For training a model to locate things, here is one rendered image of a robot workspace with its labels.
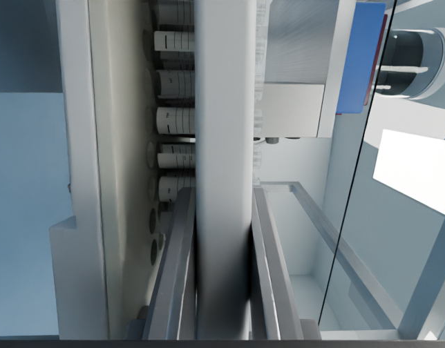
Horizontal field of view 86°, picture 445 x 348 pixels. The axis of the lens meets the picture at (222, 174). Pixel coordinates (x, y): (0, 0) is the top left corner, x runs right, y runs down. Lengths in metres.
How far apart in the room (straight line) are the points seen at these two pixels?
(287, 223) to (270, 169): 1.08
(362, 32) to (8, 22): 0.74
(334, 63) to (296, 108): 0.10
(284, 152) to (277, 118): 3.48
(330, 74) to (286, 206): 3.87
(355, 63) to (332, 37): 0.08
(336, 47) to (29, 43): 0.65
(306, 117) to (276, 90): 0.08
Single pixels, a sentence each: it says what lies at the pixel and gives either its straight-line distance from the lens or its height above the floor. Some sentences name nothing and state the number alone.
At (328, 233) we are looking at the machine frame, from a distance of 1.31.
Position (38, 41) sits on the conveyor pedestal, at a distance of 0.74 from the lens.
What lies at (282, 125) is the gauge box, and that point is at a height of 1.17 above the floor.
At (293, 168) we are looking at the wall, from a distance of 4.09.
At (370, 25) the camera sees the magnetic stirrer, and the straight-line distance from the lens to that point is 0.59.
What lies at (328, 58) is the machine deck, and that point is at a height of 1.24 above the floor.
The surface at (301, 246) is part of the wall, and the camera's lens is 4.82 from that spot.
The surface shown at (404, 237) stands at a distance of 0.66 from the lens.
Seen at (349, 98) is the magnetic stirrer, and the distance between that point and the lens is 0.58.
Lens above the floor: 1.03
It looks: 2 degrees up
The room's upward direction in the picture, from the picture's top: 90 degrees clockwise
